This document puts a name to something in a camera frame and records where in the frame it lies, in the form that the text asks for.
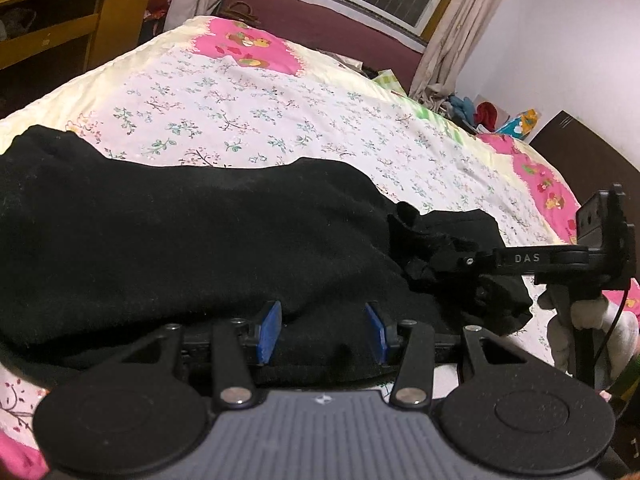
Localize blue cloth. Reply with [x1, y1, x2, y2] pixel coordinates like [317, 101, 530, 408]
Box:
[446, 94, 476, 127]

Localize black pants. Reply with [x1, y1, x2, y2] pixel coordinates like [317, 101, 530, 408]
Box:
[0, 124, 535, 386]

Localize red bag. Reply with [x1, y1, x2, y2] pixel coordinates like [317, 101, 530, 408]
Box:
[144, 0, 177, 27]

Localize yellow checked cloth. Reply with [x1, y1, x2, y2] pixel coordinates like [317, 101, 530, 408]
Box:
[375, 70, 407, 97]

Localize dark wooden board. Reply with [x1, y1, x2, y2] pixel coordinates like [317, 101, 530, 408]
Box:
[529, 110, 640, 206]

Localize brown handbag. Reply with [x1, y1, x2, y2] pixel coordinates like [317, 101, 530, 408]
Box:
[220, 1, 262, 27]

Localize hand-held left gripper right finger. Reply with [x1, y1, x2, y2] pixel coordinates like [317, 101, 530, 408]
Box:
[364, 302, 527, 410]

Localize person's right hand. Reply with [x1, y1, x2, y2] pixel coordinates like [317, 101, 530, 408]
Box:
[537, 287, 640, 392]

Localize wooden desk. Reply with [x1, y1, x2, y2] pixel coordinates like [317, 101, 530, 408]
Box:
[0, 0, 153, 72]

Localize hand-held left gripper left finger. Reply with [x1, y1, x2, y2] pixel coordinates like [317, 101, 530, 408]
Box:
[119, 301, 284, 411]

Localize red cloth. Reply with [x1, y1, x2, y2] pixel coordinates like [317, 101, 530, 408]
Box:
[475, 102, 499, 132]

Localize floral bed sheet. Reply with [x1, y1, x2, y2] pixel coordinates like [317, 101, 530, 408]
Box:
[0, 15, 640, 480]

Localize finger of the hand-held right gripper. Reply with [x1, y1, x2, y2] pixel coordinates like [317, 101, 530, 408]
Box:
[427, 245, 500, 277]

